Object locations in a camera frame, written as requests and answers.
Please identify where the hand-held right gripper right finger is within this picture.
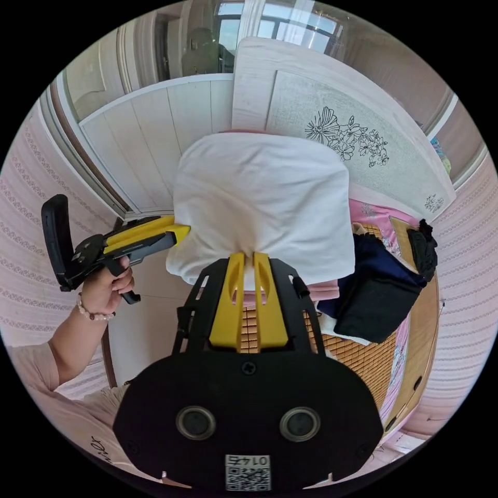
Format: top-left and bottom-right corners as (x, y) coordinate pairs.
(253, 252), (290, 352)

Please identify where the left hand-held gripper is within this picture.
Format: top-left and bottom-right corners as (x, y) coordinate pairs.
(61, 215), (192, 306)

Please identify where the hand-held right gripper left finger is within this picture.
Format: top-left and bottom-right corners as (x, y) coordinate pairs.
(209, 252), (246, 350)

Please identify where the white long sleeve shirt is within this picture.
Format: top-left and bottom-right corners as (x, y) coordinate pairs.
(165, 132), (357, 287)

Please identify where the person's left forearm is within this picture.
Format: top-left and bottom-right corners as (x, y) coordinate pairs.
(47, 292), (117, 386)

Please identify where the person's left hand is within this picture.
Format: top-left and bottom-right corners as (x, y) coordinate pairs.
(79, 264), (135, 316)

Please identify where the white panelled cupboard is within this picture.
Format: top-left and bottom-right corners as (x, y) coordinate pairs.
(79, 74), (237, 215)

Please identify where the bed with woven mat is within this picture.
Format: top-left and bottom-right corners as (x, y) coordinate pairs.
(231, 37), (458, 435)

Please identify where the pile of clothes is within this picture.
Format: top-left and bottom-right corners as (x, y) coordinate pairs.
(314, 219), (439, 345)

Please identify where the person's body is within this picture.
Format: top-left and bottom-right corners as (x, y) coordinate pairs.
(0, 341), (135, 485)

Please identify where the window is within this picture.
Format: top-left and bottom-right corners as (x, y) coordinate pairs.
(155, 0), (345, 75)

